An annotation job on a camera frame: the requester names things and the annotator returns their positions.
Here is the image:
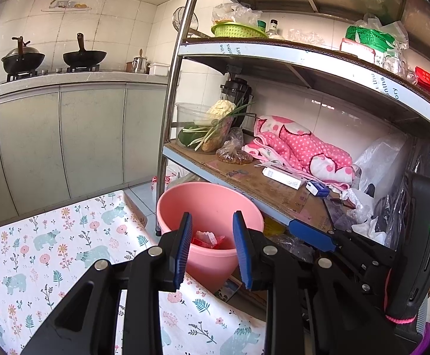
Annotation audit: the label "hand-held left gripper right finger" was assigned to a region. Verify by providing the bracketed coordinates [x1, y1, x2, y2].
[232, 210, 400, 355]

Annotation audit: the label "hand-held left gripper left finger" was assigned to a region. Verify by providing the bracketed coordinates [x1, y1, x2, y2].
[21, 212, 193, 355]

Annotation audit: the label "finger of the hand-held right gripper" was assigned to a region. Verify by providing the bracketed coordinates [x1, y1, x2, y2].
[288, 220, 397, 267]
[349, 262, 388, 304]

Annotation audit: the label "pink and white packaging trash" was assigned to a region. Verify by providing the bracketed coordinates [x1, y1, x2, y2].
[196, 230, 225, 248]

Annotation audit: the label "pink plastic bucket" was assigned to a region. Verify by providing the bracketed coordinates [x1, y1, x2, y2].
[156, 182, 264, 293]

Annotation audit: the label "person's right forearm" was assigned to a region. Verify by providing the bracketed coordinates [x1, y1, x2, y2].
[413, 322, 430, 355]

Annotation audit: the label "small blue and white box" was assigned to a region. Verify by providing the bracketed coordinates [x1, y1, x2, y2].
[305, 179, 330, 197]

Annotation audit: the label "long white box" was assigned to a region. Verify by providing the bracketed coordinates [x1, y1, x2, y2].
[262, 166, 302, 190]

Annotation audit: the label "red and white plastic bag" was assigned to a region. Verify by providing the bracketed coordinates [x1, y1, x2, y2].
[151, 166, 186, 208]

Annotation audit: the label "cardboard shelf liner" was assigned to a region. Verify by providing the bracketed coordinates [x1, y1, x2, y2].
[167, 141, 334, 226]

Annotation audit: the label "pink polka-dot cloth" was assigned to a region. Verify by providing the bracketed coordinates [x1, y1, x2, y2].
[242, 115, 354, 185]

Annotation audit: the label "bag of brown food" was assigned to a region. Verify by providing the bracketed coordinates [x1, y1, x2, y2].
[216, 129, 254, 165]

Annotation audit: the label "dark green vegetable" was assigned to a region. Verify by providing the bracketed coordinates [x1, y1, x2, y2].
[178, 128, 197, 147]

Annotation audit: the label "green scallions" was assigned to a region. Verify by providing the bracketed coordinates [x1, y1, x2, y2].
[183, 98, 256, 152]

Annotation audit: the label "floral bear tablecloth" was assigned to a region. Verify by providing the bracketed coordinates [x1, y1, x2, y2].
[0, 190, 271, 355]

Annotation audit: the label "clear plastic tub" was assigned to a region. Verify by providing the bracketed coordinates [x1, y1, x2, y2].
[175, 102, 216, 130]

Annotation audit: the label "napa cabbage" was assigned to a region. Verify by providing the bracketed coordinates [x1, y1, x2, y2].
[202, 100, 237, 124]

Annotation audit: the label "grey kitchen cabinet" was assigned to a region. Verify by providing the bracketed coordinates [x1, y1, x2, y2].
[0, 74, 169, 230]

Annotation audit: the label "black blender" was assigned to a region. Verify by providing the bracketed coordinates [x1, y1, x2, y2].
[220, 77, 253, 126]

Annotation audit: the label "metal shelf rack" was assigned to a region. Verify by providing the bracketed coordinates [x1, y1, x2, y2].
[156, 0, 430, 237]

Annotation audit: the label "white plastic container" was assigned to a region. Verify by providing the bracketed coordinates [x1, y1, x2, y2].
[149, 62, 171, 76]

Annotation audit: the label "metal kettle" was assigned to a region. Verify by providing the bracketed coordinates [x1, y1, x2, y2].
[132, 49, 149, 75]

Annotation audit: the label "green printed bag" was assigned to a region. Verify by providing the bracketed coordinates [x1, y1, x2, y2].
[345, 25, 397, 50]

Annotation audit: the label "clear glass bottle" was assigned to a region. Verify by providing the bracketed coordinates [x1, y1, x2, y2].
[266, 19, 283, 40]

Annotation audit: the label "green plastic basket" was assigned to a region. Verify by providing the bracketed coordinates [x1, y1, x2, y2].
[211, 22, 268, 38]

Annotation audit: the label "metal strainer ladle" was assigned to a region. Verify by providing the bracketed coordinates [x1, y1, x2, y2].
[172, 7, 197, 33]

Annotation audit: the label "black gas stove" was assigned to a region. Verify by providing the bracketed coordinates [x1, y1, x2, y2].
[6, 64, 101, 82]

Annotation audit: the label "black wok with lid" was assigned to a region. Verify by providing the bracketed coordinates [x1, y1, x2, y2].
[1, 36, 46, 75]

